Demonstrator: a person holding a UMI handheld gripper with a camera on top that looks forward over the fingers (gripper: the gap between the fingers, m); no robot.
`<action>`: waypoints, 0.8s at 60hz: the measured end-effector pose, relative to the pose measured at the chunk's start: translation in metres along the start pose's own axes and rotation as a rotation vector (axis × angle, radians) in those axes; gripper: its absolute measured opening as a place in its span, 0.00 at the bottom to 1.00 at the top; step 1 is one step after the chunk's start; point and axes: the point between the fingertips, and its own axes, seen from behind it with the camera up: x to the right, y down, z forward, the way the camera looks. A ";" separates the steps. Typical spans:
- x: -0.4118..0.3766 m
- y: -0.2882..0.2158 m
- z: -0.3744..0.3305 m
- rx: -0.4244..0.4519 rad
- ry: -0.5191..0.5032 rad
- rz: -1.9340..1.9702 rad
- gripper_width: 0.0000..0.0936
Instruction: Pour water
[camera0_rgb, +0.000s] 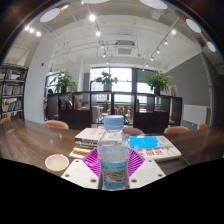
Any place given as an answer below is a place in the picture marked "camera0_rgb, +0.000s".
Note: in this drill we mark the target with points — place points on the tall dark bookshelf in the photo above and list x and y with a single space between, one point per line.
11 90

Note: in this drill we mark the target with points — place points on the blue-covered book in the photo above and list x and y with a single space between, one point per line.
146 141

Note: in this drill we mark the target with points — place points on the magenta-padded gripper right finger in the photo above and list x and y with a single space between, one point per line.
148 172

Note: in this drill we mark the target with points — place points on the ceiling air conditioner unit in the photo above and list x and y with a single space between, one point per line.
125 50

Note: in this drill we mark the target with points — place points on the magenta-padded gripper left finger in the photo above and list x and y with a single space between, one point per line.
80 173

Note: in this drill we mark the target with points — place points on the ceiling lights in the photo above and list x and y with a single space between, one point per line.
50 15

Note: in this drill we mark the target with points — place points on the potted green plant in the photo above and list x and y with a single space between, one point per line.
65 81
106 79
158 81

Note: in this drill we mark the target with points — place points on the cream paper cup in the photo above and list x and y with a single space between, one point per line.
56 162

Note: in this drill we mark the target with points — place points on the clear blue-capped water bottle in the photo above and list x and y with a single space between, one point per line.
114 156

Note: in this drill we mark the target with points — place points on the stack of books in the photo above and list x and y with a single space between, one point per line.
87 136

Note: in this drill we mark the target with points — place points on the white board panel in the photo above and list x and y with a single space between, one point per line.
195 114

